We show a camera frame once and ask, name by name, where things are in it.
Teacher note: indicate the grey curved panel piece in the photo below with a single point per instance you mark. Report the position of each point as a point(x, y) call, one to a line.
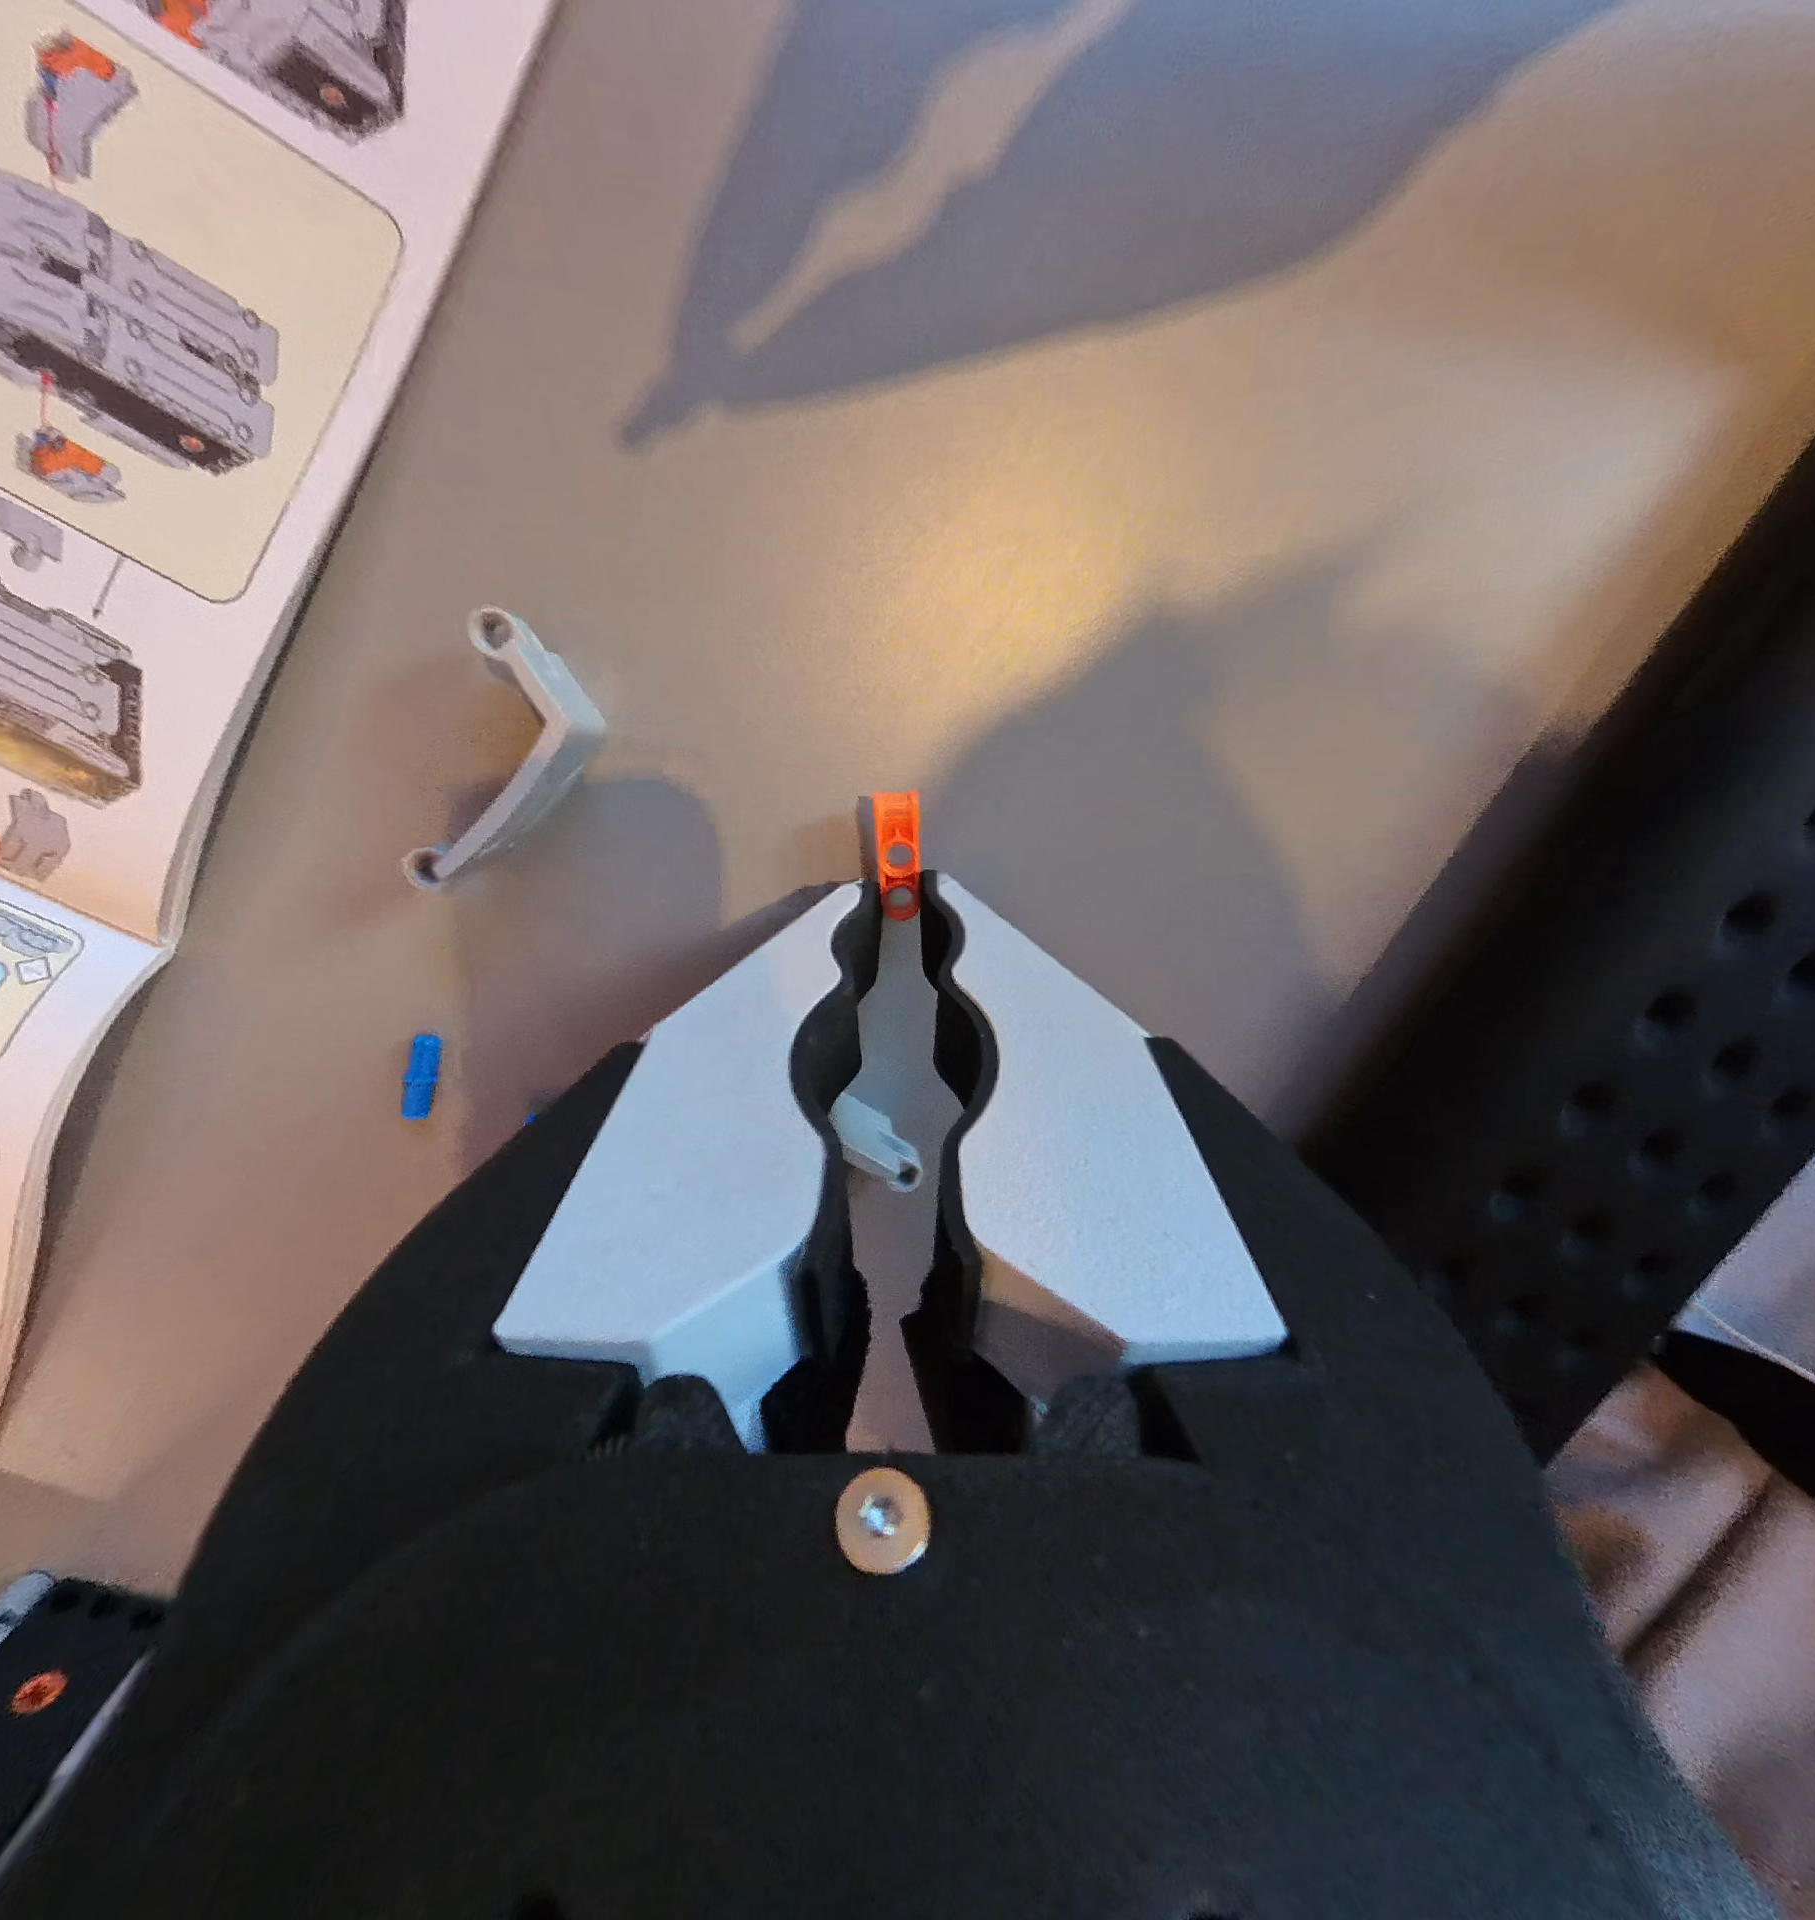
point(554, 750)

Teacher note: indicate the small grey building piece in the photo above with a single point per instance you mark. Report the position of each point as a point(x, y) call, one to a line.
point(876, 1136)

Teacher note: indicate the orange thin beam piece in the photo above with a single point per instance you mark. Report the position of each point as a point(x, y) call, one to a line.
point(897, 840)

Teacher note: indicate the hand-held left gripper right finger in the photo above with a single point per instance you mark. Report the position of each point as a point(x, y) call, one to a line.
point(1103, 1185)

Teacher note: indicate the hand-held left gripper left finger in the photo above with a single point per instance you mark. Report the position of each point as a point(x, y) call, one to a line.
point(683, 1185)

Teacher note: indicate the person's trousers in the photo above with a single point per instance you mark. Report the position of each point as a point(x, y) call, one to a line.
point(1733, 1651)

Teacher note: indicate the black perforated chair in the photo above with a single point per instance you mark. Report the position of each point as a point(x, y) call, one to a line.
point(1642, 974)

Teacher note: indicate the open instruction manual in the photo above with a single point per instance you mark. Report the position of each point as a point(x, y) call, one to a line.
point(173, 374)

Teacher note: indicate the person's white shirt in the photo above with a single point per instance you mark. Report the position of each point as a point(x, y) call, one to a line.
point(1792, 1231)

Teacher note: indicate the black robot assembly block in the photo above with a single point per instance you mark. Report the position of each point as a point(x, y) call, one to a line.
point(38, 1755)

